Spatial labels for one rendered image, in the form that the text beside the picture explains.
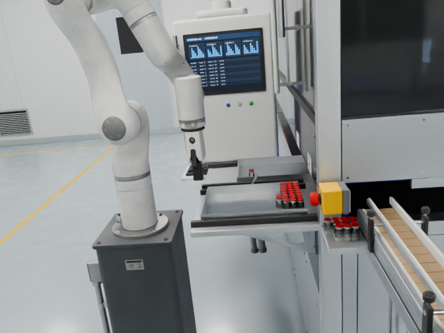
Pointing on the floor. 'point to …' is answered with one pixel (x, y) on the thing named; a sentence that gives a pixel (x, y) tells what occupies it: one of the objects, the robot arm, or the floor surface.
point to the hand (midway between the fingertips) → (197, 174)
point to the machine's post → (328, 148)
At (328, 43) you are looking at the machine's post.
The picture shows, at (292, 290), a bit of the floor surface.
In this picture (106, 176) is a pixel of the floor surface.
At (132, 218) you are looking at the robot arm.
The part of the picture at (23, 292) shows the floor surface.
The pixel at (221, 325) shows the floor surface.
